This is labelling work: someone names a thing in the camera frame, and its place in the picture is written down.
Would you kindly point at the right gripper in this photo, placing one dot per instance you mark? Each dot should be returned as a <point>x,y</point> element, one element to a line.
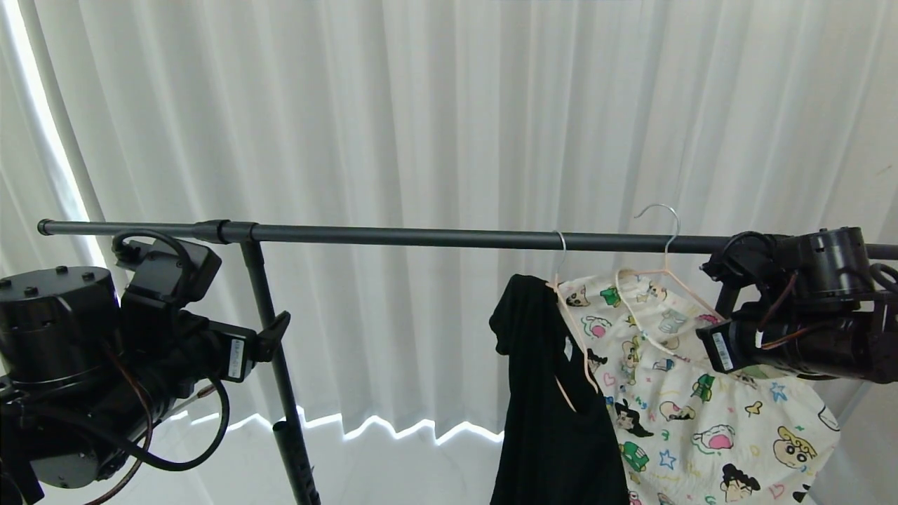
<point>800,344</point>

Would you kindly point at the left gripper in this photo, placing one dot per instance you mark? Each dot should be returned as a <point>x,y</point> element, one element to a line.
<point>210,354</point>

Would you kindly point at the cream printed garment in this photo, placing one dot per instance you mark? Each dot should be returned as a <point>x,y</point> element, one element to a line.
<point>701,421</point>

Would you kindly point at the pink clothes hanger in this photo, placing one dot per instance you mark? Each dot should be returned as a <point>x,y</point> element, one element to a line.
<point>670,242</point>
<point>561,294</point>

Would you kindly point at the black short-sleeved shirt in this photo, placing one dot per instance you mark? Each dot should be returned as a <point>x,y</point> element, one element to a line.
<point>547,421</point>

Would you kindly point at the black clothes rack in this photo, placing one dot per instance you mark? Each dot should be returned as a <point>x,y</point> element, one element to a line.
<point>421,236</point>

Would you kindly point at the white curtain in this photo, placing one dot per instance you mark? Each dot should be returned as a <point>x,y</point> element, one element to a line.
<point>456,105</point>

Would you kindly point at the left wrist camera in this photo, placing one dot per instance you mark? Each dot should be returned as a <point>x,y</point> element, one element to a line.
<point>168,273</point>

